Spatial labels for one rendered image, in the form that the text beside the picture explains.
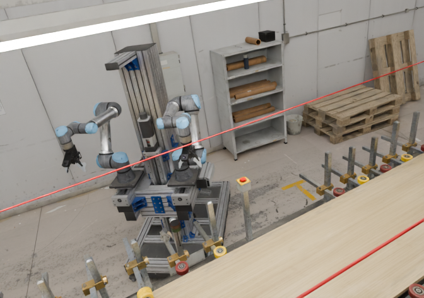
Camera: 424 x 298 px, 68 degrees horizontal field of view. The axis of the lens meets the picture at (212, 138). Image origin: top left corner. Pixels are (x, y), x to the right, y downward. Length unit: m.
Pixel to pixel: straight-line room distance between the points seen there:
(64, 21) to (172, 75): 3.08
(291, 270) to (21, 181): 3.69
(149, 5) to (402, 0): 5.65
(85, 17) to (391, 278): 1.85
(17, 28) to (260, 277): 1.61
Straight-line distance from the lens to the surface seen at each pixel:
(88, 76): 4.20
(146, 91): 2.43
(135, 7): 1.14
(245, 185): 2.05
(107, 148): 2.67
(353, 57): 5.92
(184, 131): 1.93
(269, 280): 1.91
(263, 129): 5.15
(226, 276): 1.95
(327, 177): 2.58
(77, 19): 1.11
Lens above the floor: 2.40
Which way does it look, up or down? 27 degrees down
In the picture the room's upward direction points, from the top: 9 degrees counter-clockwise
